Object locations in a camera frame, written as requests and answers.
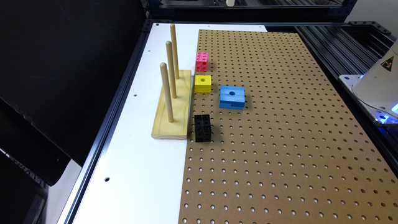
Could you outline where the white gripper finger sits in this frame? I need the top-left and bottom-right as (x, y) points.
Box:
(226, 0), (234, 6)

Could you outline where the pink linking cube block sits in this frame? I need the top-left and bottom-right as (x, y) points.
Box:
(195, 52), (208, 72)

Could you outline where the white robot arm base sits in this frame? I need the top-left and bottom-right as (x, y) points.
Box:
(340, 43), (397, 125)

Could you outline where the far wooden peg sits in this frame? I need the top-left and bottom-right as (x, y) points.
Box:
(170, 23), (180, 80)

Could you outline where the wooden peg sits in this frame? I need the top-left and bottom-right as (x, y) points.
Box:
(160, 62), (174, 123)
(165, 40), (177, 98)
(170, 23), (180, 80)

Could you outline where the middle wooden peg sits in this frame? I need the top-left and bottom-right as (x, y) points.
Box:
(165, 40), (177, 98)

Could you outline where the yellow wooden block with hole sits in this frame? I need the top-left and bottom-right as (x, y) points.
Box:
(195, 75), (211, 93)

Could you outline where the near wooden peg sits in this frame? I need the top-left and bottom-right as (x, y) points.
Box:
(160, 62), (174, 123)

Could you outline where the blue wooden block with hole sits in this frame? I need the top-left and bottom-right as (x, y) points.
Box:
(219, 85), (245, 110)

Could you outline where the black linking cube block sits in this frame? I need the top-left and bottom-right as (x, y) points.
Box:
(194, 114), (212, 142)

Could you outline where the wooden peg stand base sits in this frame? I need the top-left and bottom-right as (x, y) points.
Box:
(151, 70), (192, 140)

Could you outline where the brown perforated pegboard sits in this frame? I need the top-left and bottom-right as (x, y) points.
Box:
(179, 30), (397, 223)

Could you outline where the black curtain sheet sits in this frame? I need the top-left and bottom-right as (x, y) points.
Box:
(1, 0), (146, 185)

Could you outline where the black aluminium table frame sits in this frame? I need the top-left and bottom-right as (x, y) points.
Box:
(59, 14), (397, 223)

